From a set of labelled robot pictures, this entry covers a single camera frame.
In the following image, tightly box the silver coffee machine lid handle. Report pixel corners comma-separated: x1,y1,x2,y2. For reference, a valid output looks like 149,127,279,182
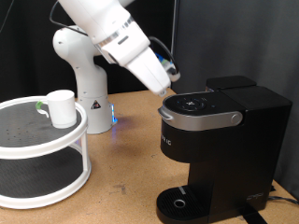
157,105,244,132

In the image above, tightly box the thin black camera cable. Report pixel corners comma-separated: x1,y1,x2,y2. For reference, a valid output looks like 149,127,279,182
49,0,179,74

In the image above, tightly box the black coffee pod machine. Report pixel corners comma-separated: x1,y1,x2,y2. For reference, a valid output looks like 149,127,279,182
169,0,299,200

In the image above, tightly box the black Keurig coffee machine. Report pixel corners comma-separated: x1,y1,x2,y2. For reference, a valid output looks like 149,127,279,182
155,75,293,224

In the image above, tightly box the black fabric curtain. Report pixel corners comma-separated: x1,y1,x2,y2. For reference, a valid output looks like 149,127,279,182
0,0,176,102

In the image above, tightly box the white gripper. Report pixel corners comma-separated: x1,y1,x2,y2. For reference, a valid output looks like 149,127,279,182
124,46,172,97

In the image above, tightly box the black coffee machine power cable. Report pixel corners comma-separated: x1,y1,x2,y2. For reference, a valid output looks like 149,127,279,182
268,195,299,206

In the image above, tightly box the white mug with green tape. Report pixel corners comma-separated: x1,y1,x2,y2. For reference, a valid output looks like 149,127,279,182
36,89,78,130

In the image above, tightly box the white two-tier round turntable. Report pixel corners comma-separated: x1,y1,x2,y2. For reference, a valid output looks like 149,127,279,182
0,95,93,210

